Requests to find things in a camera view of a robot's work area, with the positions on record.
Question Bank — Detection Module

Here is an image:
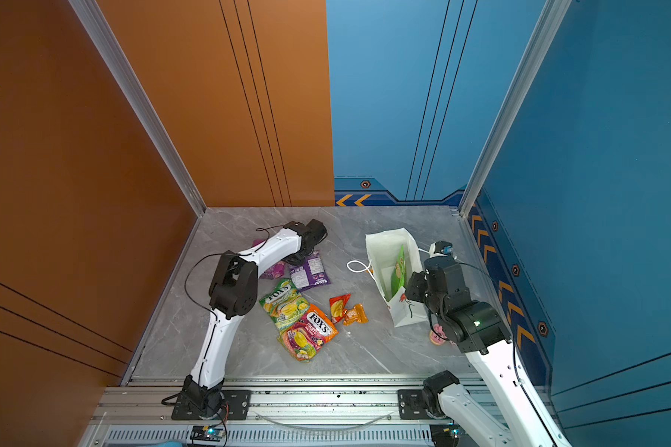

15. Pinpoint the green Lay's chips bag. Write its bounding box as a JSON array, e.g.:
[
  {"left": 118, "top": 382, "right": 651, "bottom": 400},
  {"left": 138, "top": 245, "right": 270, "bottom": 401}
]
[{"left": 391, "top": 245, "right": 407, "bottom": 300}]

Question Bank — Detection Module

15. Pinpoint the white floral paper bag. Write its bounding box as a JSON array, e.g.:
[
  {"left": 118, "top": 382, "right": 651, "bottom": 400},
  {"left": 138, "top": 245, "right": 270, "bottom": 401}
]
[{"left": 347, "top": 228, "right": 428, "bottom": 328}]

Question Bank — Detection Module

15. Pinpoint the orange Fox's fruits candy bag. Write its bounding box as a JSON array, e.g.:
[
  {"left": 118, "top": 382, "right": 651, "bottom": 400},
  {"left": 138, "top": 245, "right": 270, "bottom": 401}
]
[{"left": 279, "top": 305, "right": 339, "bottom": 361}]

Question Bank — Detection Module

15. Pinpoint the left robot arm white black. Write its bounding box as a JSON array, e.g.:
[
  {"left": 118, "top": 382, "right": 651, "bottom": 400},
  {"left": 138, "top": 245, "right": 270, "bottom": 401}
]
[{"left": 190, "top": 219, "right": 327, "bottom": 390}]

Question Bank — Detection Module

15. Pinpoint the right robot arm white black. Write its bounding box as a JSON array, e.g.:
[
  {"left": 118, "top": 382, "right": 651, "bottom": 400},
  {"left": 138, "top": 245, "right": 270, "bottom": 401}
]
[{"left": 406, "top": 253, "right": 570, "bottom": 446}]

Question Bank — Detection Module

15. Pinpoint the green Fox's candy bag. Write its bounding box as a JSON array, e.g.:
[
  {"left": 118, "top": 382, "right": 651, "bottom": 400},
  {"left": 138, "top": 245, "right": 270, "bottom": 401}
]
[{"left": 259, "top": 279, "right": 311, "bottom": 333}]

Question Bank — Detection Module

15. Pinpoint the purple white snack packet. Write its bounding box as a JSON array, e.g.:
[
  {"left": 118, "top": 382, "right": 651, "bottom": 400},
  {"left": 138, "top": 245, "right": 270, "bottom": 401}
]
[{"left": 290, "top": 251, "right": 331, "bottom": 292}]

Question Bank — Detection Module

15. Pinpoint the red small snack packet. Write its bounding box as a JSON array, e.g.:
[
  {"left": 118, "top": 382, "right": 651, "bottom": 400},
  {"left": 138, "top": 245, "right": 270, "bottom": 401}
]
[{"left": 329, "top": 294, "right": 350, "bottom": 324}]

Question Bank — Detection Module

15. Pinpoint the orange small candy packet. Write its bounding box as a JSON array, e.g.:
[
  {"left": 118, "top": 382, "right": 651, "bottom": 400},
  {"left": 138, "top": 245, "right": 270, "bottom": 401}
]
[{"left": 343, "top": 304, "right": 369, "bottom": 326}]

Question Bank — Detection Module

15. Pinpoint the left electronics board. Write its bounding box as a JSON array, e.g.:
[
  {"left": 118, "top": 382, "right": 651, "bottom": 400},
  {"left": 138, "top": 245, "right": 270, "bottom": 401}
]
[{"left": 189, "top": 425, "right": 229, "bottom": 446}]

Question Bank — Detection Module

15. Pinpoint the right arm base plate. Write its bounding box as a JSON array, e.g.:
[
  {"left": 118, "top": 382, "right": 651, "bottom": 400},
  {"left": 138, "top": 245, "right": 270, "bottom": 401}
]
[{"left": 397, "top": 389, "right": 432, "bottom": 420}]

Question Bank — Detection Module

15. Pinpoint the aluminium front rail frame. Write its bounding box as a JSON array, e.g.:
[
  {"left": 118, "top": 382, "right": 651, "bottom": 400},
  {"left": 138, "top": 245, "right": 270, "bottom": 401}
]
[{"left": 77, "top": 372, "right": 544, "bottom": 447}]

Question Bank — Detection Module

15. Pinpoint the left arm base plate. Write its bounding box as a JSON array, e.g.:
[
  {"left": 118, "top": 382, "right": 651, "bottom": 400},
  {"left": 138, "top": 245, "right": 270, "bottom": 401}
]
[{"left": 171, "top": 389, "right": 252, "bottom": 421}]

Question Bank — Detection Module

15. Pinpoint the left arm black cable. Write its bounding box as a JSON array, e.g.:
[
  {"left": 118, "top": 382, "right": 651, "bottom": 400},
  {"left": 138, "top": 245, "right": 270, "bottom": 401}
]
[{"left": 160, "top": 225, "right": 286, "bottom": 407}]

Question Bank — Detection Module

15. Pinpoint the right aluminium corner post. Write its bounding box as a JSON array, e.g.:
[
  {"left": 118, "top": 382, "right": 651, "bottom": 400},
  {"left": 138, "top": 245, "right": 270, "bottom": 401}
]
[{"left": 458, "top": 0, "right": 571, "bottom": 218}]

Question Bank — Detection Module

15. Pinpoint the aluminium corner post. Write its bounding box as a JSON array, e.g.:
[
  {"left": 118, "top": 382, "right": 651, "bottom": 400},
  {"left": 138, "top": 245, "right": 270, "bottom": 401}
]
[
  {"left": 69, "top": 0, "right": 207, "bottom": 218},
  {"left": 458, "top": 0, "right": 571, "bottom": 218}
]

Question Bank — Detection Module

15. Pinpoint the left aluminium corner post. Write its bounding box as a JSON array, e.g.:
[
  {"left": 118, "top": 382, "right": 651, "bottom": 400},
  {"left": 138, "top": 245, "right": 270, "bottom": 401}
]
[{"left": 69, "top": 0, "right": 207, "bottom": 218}]

